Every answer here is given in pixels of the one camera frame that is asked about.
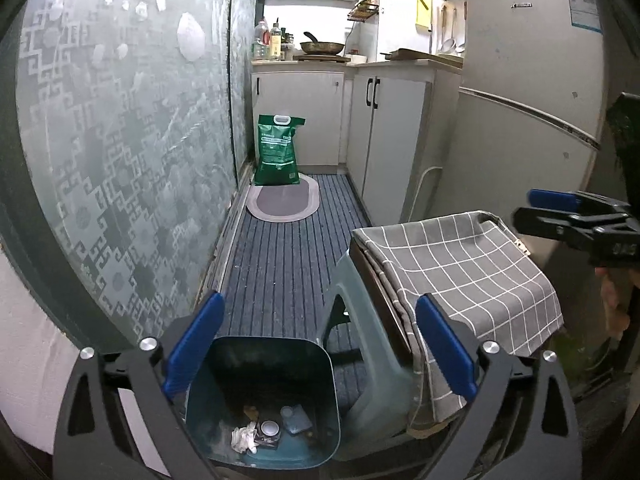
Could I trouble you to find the green rice bag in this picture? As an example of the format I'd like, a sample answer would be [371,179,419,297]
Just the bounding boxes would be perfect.
[253,113,307,186]

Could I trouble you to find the wire wall rack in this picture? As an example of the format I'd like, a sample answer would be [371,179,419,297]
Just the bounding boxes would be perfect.
[346,0,381,22]

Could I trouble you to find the white double-door kitchen cabinet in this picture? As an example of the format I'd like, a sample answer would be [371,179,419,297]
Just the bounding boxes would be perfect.
[344,60,464,223]

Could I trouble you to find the clear plastic container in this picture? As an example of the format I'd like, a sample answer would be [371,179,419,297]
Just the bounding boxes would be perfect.
[280,404,314,435]

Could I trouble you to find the white bent pipe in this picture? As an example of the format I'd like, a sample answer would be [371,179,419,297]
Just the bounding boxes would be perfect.
[411,166,444,222]

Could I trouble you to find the teal plastic stool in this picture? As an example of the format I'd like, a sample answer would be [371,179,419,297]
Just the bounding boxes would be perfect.
[317,250,427,464]

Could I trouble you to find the wooden cutting board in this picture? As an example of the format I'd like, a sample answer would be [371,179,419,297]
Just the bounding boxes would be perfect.
[379,48,442,61]

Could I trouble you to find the hanging kitchen utensils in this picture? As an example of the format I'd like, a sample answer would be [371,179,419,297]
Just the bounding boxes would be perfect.
[439,2,467,56]

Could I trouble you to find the person's right hand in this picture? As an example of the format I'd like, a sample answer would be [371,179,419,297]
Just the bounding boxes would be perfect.
[597,267,632,344]

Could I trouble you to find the blue white fridge sticker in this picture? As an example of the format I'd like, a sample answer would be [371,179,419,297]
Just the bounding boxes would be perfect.
[567,0,601,34]

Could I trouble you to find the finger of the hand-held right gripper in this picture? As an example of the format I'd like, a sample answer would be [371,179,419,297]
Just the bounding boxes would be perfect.
[512,206,629,252]
[528,188,632,214]

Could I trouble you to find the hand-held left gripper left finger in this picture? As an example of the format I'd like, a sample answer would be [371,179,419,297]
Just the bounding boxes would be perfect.
[52,291,227,480]

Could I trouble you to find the teal trash bin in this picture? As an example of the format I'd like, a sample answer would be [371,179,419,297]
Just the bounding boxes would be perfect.
[184,336,344,466]

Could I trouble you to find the white plastic bag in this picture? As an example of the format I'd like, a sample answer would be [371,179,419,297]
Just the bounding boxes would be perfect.
[230,420,259,454]

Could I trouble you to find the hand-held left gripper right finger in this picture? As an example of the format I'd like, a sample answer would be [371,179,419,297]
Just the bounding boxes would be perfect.
[414,293,584,480]

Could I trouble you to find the grey checkered cloth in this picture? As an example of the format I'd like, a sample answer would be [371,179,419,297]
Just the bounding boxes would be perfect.
[350,209,564,437]

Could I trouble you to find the oval grey floor mat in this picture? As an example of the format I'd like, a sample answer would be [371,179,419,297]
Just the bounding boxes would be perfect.
[246,173,321,224]

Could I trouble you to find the clear plastic bottle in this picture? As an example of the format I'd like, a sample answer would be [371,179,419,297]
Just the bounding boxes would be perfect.
[252,18,270,61]

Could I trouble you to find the white single-door kitchen cabinet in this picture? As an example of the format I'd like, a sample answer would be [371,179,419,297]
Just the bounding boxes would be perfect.
[249,61,349,169]

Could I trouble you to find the frying pan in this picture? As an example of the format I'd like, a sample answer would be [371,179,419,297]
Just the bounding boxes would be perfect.
[298,31,346,56]

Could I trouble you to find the patterned glass sliding door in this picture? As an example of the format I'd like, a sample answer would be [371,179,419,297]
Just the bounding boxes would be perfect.
[14,0,257,353]

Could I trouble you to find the white refrigerator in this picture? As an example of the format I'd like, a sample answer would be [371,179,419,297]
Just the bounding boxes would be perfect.
[407,0,619,286]

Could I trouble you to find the blue striped floor mat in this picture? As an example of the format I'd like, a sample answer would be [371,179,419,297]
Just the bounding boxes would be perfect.
[214,172,418,458]

